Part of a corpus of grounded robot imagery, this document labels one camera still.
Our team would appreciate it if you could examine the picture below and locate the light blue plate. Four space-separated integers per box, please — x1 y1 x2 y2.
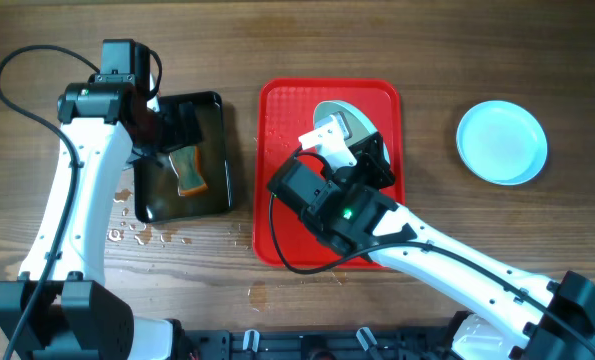
313 100 377 149
455 100 548 186

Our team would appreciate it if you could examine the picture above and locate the green orange sponge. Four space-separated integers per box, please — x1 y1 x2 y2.
169 146 208 197

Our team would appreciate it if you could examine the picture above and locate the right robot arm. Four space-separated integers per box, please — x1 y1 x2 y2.
267 134 595 359

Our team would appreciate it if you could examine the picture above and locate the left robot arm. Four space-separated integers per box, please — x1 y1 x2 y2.
0 116 198 359

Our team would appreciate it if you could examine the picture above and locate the black water tray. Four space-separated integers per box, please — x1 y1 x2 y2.
134 91 233 223

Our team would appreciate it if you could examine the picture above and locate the red plastic tray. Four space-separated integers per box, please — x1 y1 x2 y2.
252 78 405 268

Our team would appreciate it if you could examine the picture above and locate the right black cable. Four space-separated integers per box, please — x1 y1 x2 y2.
267 149 595 360

